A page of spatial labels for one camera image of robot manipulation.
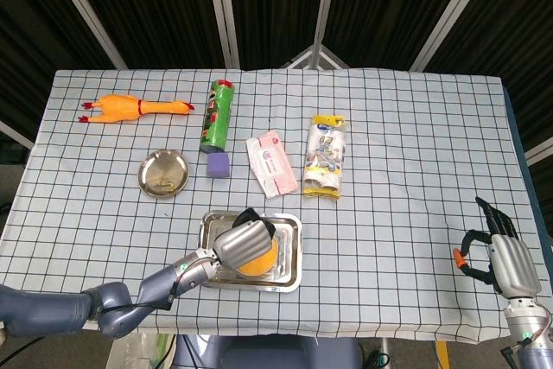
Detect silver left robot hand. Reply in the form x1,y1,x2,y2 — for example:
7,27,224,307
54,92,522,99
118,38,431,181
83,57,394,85
212,207,277,267

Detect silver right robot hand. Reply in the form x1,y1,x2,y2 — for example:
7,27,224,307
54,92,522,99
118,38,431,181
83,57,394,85
451,196,543,299

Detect orange round bowl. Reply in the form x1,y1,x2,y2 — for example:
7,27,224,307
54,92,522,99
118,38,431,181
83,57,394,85
236,239,280,279

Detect rectangular steel tray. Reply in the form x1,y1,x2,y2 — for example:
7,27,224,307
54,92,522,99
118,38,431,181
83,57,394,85
200,210,303,294

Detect purple foam cube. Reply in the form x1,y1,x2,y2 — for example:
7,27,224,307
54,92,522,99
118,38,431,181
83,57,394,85
206,152,231,179

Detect pink wet wipes pack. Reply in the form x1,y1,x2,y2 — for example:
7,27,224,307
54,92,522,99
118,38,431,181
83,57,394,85
245,129,300,200

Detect round steel plate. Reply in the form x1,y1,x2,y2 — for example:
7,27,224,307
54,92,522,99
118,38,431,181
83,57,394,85
137,149,191,200

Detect blue-grey robot torso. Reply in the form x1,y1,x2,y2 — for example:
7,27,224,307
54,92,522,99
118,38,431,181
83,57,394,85
172,334,362,369

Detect yellow table leg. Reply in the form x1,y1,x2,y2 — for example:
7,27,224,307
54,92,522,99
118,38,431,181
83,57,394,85
435,340,450,369

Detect yellow pack of rolls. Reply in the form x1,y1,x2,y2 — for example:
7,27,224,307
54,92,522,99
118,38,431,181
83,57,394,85
302,114,348,201

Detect checkered white tablecloth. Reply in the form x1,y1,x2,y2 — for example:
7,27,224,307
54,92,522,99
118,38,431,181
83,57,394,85
0,67,541,342

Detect green chip can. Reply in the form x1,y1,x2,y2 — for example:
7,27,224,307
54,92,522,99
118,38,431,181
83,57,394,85
199,79,237,155

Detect yellow rubber chicken toy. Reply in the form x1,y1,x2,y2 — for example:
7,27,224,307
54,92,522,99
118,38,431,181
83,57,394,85
77,93,195,124

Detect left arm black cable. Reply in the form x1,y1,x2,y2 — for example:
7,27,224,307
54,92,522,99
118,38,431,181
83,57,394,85
97,280,182,316

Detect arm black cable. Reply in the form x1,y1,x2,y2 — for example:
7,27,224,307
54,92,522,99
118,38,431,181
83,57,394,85
97,280,182,316
499,299,553,369

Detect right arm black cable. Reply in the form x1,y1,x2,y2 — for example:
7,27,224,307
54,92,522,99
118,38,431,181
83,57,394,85
499,299,553,369

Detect white partition base bracket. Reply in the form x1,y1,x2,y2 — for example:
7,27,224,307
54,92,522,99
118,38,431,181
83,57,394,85
280,43,352,70

